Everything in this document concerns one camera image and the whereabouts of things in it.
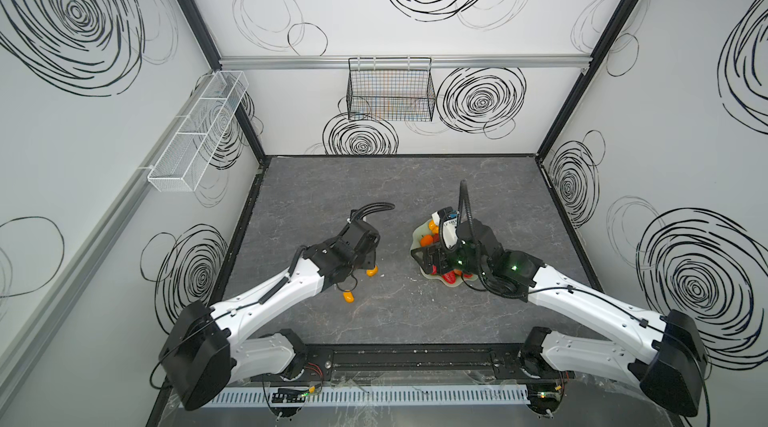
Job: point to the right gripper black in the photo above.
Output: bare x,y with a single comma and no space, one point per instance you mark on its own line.
429,245

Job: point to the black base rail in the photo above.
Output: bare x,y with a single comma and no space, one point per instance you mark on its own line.
500,361

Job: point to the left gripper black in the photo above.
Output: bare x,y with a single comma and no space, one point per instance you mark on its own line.
365,244

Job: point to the light green wavy fruit bowl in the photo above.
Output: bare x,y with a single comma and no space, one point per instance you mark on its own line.
435,261

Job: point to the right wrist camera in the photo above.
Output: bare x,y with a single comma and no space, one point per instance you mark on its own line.
446,221

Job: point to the white slotted cable duct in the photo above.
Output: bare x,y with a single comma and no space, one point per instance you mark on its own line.
348,396

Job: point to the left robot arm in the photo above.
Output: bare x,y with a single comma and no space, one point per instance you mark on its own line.
210,347

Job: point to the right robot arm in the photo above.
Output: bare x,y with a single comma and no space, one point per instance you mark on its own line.
662,355

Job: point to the black wire wall basket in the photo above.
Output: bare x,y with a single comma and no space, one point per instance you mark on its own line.
390,88

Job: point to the white mesh wall shelf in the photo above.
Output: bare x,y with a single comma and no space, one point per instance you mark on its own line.
185,159

